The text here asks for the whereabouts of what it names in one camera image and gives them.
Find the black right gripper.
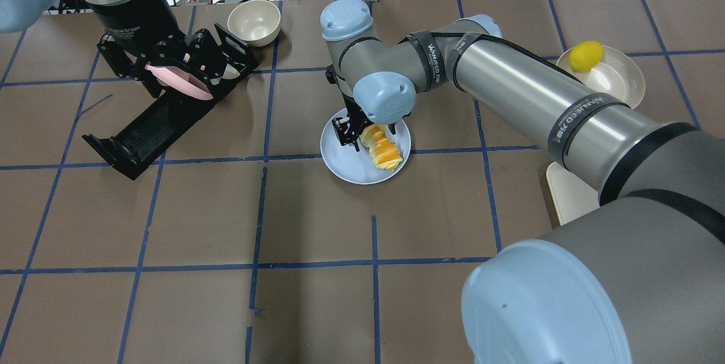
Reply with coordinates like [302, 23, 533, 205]
[331, 98, 369, 152]

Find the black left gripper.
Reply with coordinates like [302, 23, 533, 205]
[97, 28, 224, 99]

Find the blue plate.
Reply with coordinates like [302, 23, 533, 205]
[319, 118, 412, 185]

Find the orange swirled bread roll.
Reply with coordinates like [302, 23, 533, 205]
[360, 124, 403, 172]

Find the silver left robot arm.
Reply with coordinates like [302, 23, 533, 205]
[2, 0, 213, 101]

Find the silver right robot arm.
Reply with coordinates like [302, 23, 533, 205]
[319, 0, 724, 363]

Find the pink plate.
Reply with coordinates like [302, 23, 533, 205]
[145, 64, 213, 101]

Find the white round plate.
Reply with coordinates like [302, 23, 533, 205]
[555, 46, 646, 109]

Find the cream bowl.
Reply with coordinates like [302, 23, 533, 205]
[227, 0, 282, 47]

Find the black dish rack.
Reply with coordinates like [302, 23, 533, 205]
[83, 24, 259, 180]

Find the white rectangular tray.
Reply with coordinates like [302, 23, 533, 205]
[545, 162, 600, 225]

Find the yellow lemon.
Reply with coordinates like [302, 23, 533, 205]
[568, 41, 605, 72]

